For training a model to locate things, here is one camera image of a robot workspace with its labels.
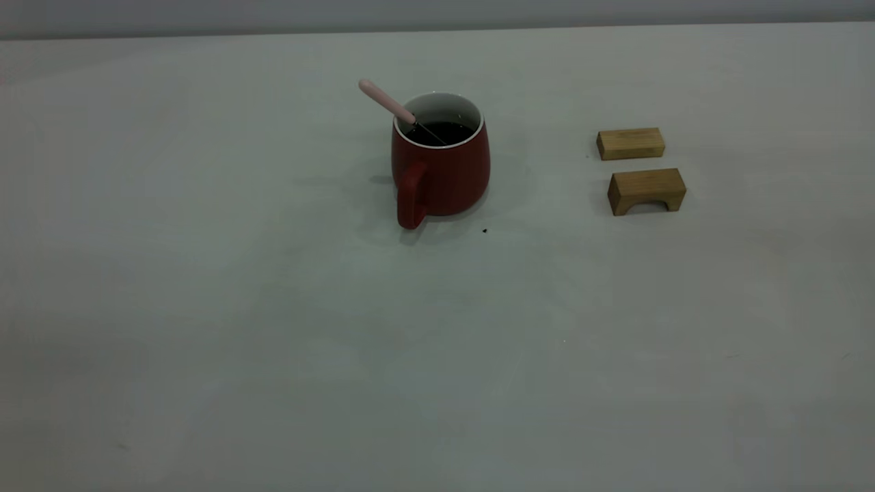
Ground dark coffee liquid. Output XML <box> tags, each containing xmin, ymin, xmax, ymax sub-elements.
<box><xmin>405</xmin><ymin>121</ymin><xmax>476</xmax><ymax>148</ymax></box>

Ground red ceramic cup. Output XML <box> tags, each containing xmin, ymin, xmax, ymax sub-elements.
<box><xmin>390</xmin><ymin>91</ymin><xmax>492</xmax><ymax>231</ymax></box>

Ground pink handled grey spoon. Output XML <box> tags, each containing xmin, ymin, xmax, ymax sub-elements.
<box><xmin>358</xmin><ymin>79</ymin><xmax>449</xmax><ymax>146</ymax></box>

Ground arched wooden block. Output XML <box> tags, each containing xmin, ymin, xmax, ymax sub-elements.
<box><xmin>607</xmin><ymin>167</ymin><xmax>688</xmax><ymax>217</ymax></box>

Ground flat rectangular wooden block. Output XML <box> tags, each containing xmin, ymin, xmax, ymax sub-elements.
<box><xmin>596</xmin><ymin>126</ymin><xmax>667</xmax><ymax>162</ymax></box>

